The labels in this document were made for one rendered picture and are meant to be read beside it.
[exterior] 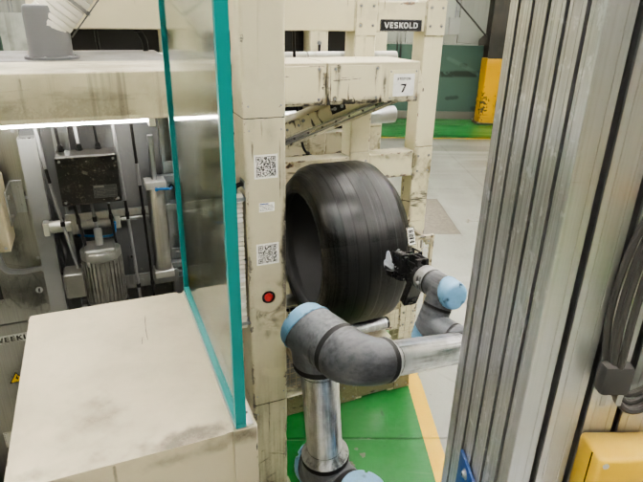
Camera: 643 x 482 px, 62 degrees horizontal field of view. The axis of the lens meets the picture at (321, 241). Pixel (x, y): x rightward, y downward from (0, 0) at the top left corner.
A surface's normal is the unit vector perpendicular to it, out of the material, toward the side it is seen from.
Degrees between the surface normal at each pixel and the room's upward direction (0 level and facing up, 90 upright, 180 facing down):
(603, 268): 90
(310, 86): 90
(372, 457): 0
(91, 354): 0
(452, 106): 90
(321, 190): 48
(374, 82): 90
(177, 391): 0
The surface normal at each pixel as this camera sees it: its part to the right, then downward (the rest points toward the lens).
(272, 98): 0.38, 0.37
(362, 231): 0.35, -0.14
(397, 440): 0.02, -0.92
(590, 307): 0.04, 0.39
